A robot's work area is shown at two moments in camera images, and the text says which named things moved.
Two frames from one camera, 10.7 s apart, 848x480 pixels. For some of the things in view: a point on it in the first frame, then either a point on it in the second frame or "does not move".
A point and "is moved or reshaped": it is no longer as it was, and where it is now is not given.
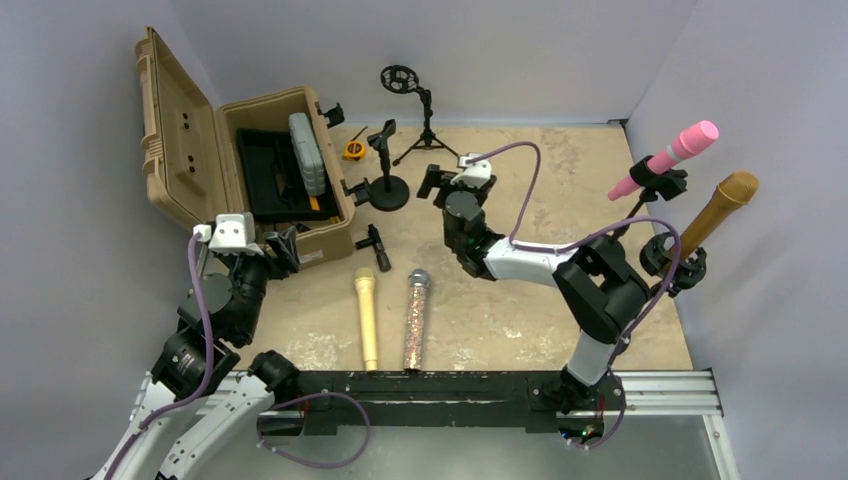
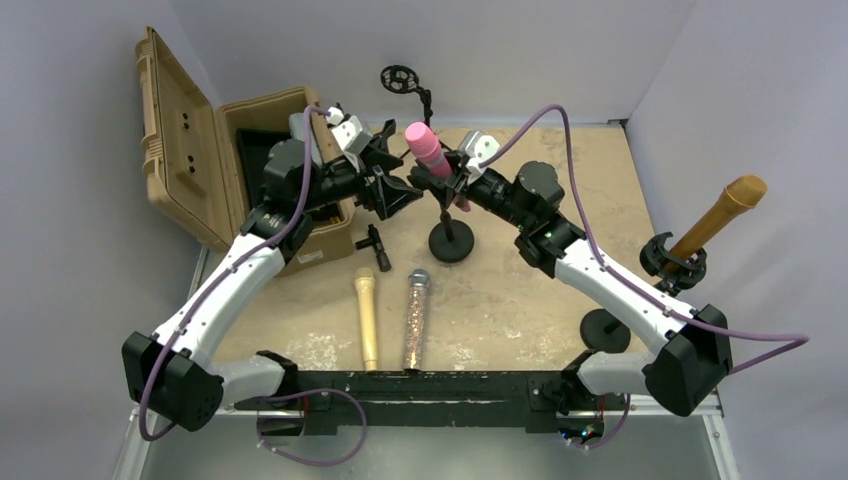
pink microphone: (693, 140) -> (432, 157)
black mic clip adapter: (374, 239) does not move
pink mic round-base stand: (667, 185) is moved or reshaped
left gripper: (284, 260) -> (391, 196)
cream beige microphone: (365, 282) does not move
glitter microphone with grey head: (417, 305) does not move
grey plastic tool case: (307, 153) does not move
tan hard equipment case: (270, 157) does not move
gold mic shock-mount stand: (657, 260) does not move
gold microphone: (734, 191) is moved or reshaped
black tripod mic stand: (400, 79) does not move
